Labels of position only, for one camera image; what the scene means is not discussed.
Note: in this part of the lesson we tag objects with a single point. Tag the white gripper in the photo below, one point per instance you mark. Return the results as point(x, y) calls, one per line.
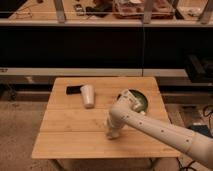
point(113, 129)

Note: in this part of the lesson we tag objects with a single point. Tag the black rectangular block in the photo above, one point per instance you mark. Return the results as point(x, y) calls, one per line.
point(73, 90)

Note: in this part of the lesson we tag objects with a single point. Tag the dark box on right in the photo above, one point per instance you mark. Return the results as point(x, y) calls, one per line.
point(199, 70)

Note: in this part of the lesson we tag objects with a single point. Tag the wooden table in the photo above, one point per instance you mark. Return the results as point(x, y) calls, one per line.
point(70, 131)

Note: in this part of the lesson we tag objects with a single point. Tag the dark green bowl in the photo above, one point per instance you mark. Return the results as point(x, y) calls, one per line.
point(141, 100)

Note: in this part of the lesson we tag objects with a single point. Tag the blue foot pedal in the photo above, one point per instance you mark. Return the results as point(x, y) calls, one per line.
point(202, 129)

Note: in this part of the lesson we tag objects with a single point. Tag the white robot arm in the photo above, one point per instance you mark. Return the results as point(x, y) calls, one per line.
point(130, 112)

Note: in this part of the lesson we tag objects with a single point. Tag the white foam cup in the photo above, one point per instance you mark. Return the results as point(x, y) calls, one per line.
point(88, 95)

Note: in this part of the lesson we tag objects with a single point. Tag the long workbench shelf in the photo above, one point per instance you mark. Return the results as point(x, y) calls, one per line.
point(110, 13)

